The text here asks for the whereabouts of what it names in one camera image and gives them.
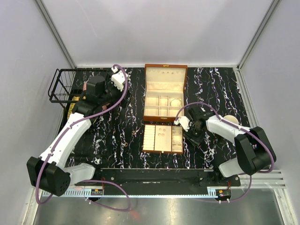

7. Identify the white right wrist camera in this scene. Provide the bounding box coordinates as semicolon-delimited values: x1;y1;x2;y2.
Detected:
174;116;190;132

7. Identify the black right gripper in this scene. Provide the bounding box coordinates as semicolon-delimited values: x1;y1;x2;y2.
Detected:
182;123;206;147

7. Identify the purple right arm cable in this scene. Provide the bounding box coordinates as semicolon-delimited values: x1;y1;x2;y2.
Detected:
174;102;277;203

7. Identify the pink patterned ceramic bowl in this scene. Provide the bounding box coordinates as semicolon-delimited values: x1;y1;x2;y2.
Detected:
82;83;87;91

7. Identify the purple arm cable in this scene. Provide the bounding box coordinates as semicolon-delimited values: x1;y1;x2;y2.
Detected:
35;64;132;211
174;102;277;203

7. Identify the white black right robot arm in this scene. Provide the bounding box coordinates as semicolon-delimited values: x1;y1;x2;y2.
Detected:
174;108;277;186

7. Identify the black wire dish rack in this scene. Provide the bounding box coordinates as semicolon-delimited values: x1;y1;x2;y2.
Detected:
48;68;112;110

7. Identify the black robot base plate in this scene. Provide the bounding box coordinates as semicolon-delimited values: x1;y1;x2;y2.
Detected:
93;168;240;195

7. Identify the brown leather jewelry box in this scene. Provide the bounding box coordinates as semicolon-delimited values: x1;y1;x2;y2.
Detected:
143;64;188;123

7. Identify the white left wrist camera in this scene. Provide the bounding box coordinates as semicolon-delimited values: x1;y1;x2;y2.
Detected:
111;68;125;92

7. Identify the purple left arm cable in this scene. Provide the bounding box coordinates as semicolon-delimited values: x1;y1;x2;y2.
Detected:
35;64;132;211

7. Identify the brown jewelry tray insert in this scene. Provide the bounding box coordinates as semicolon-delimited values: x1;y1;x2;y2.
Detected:
142;124;183;154

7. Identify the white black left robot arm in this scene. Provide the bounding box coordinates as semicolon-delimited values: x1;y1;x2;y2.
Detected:
27;71;130;198

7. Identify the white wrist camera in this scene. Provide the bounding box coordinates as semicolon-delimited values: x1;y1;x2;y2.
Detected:
174;116;190;132
111;68;125;92

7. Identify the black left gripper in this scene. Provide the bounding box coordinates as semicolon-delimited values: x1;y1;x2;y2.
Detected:
99;73;134;109

